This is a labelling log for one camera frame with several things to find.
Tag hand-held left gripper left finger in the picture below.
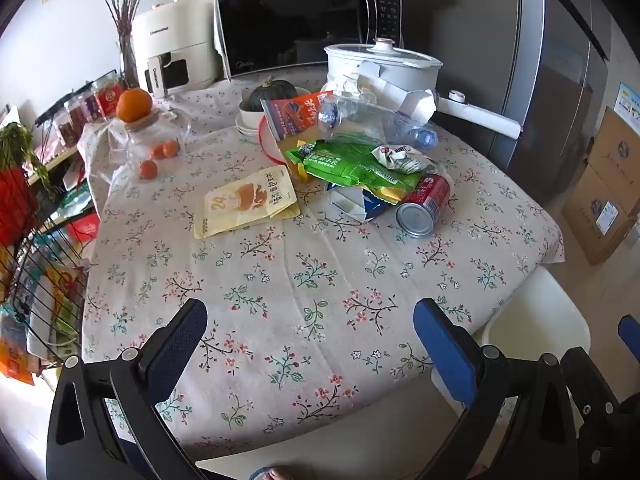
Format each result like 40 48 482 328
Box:
46 298 211 480

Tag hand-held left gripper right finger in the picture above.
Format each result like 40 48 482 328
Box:
414 298 582 480

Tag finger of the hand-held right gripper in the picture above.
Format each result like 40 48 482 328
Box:
560 313 640 480

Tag yellow snack packet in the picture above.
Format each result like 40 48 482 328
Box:
286 157 313 183

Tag white paper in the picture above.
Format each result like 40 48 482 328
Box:
326 74 381 106

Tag white chair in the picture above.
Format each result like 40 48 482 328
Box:
432 265 593 411

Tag brown cardboard box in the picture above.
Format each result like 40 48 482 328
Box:
586 106 640 191
560 160 640 266

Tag floral tablecloth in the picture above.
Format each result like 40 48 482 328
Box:
80 67 566 461

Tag pale yellow pouch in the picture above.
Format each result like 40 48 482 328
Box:
192 165 302 240

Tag red drink can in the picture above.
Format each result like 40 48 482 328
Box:
396 172 452 238

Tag blue and white carton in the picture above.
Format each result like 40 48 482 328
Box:
326 182 396 223

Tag glass jar with wooden lid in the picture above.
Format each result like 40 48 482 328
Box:
102 112 193 181

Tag crumpled white red wrapper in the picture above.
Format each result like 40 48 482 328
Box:
372 144 437 175

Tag green snack packet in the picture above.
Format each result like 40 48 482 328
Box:
284 140 423 196

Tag red bag with greens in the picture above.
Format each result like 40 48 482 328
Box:
0 122 51 246

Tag white bowl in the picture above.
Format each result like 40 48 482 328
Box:
236 100 273 137

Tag blue paper notice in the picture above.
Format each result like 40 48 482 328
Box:
614 82 640 131

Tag large orange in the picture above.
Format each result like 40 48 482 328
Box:
116 88 153 123

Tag clear plastic bottle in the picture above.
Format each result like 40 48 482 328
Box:
317 92 440 150

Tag orange and white carton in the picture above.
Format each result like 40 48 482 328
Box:
260 91 335 141

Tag red label glass jar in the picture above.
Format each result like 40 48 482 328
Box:
92 74 126 120

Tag torn white cardboard box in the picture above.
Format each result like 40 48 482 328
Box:
350 60 437 125

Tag dark green pumpkin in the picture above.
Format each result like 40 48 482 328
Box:
248 76 299 112

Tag glass vase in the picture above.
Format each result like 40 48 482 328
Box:
117 35 142 91

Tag white electric pot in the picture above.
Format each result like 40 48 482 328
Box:
324 42 523 138

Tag grey refrigerator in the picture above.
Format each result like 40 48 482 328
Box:
435 0 613 186

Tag white air fryer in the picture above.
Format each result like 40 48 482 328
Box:
131 0 223 100

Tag white pot lid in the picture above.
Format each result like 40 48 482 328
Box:
325 37 443 68

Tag black microwave oven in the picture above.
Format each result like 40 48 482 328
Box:
214 0 406 81

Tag dried branches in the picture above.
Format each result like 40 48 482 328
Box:
95 0 151 46

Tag black wire rack with snacks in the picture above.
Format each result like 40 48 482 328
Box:
0 210 101 386

